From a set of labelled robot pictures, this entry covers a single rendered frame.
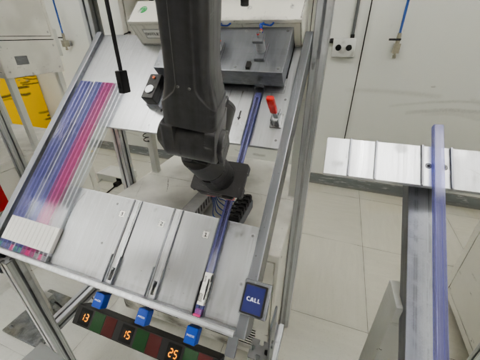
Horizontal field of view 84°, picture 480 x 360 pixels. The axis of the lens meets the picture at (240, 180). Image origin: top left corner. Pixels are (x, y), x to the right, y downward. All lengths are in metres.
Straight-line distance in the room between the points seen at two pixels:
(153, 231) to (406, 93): 2.02
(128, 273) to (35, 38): 1.49
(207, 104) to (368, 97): 2.04
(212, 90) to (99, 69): 0.74
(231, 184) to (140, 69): 0.53
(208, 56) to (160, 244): 0.45
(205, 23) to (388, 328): 0.53
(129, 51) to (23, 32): 0.96
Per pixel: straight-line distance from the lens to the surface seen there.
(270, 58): 0.67
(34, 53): 1.88
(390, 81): 2.27
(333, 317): 1.51
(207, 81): 0.28
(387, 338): 0.59
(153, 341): 0.64
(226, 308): 0.56
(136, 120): 0.79
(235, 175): 0.48
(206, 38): 0.26
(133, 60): 0.94
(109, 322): 0.69
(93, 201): 0.76
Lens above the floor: 1.20
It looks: 29 degrees down
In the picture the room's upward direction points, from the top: straight up
